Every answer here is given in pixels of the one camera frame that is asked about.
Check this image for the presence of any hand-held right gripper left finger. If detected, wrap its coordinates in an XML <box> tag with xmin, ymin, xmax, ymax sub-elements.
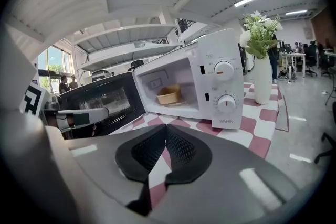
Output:
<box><xmin>65</xmin><ymin>124</ymin><xmax>167</xmax><ymax>217</ymax></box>

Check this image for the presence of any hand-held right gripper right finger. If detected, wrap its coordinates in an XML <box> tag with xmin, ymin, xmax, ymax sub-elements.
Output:
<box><xmin>149</xmin><ymin>124</ymin><xmax>300</xmax><ymax>224</ymax></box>

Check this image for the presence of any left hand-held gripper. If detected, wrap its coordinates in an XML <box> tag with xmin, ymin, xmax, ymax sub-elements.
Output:
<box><xmin>19</xmin><ymin>81</ymin><xmax>110</xmax><ymax>140</ymax></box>

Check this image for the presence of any beige rectangular tray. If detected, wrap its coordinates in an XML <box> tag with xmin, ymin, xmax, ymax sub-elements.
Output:
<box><xmin>156</xmin><ymin>84</ymin><xmax>182</xmax><ymax>105</ymax></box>

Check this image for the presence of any white microwave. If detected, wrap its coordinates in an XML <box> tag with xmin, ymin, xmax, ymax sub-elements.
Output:
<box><xmin>59</xmin><ymin>28</ymin><xmax>245</xmax><ymax>137</ymax></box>

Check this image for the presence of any white metal shelving rack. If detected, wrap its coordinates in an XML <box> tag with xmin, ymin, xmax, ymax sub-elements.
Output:
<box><xmin>72</xmin><ymin>24</ymin><xmax>184</xmax><ymax>87</ymax></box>

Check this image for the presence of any tall white vase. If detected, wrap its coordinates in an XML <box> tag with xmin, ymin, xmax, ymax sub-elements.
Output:
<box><xmin>253</xmin><ymin>54</ymin><xmax>273</xmax><ymax>105</ymax></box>

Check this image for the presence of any black office chair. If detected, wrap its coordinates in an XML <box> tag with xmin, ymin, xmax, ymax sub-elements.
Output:
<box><xmin>313</xmin><ymin>102</ymin><xmax>336</xmax><ymax>165</ymax></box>

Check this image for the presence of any white office desk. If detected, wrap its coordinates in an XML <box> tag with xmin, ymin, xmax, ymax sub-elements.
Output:
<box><xmin>279</xmin><ymin>51</ymin><xmax>307</xmax><ymax>78</ymax></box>

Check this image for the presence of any white flower bouquet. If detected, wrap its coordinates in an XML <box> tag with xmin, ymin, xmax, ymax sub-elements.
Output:
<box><xmin>239</xmin><ymin>10</ymin><xmax>284</xmax><ymax>60</ymax></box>

